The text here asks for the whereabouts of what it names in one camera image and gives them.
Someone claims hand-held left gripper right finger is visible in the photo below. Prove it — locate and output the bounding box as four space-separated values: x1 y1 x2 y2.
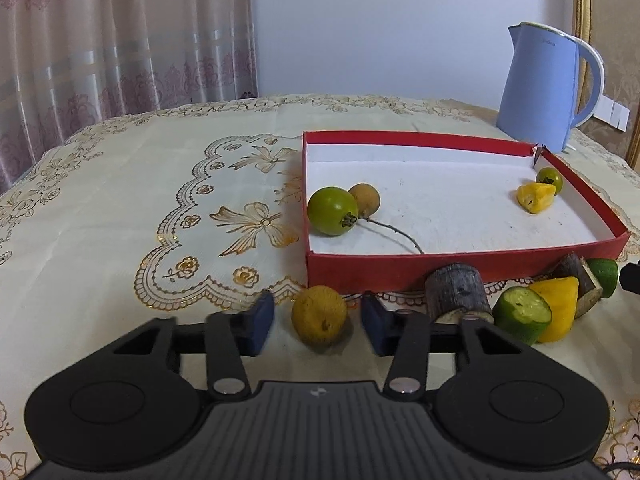
361 292 548 402

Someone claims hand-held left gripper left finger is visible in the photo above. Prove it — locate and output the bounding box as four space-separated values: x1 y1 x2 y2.
97 291 275 402

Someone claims cream embroidered tablecloth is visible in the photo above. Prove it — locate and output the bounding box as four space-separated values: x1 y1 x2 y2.
0 92 640 480

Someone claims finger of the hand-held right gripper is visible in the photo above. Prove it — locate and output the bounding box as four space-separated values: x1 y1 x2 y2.
618 259 640 292

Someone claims brown longan with twig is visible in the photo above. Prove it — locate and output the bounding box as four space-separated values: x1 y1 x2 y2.
347 182 425 256

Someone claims gold frame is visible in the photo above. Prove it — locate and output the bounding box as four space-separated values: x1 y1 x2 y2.
571 0 594 121

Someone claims white wall switch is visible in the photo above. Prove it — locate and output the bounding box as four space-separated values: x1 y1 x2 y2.
592 92 630 132

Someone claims large green tomato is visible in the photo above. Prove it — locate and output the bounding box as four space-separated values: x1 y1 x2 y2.
307 186 360 237

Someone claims blue electric kettle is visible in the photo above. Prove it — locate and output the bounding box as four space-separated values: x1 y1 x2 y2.
496 21 606 155

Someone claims dark cylindrical wood piece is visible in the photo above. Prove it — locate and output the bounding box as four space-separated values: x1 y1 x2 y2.
425 262 493 326

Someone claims large cucumber piece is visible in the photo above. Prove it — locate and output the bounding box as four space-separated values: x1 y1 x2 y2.
492 286 553 346

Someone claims small yellow pepper piece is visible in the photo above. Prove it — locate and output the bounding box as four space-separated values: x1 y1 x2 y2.
516 182 557 216

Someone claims green lime piece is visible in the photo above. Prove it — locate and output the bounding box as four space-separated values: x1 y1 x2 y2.
586 257 620 299

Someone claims small green tomato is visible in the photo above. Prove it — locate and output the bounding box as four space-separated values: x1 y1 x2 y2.
536 167 564 196

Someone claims red cardboard box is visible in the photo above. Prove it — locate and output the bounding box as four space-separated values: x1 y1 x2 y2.
301 130 631 293

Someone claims pink patterned curtain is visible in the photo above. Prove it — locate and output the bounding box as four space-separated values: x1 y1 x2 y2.
0 0 259 193

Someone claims large yellow pepper piece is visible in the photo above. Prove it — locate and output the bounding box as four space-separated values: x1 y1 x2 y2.
529 276 580 345

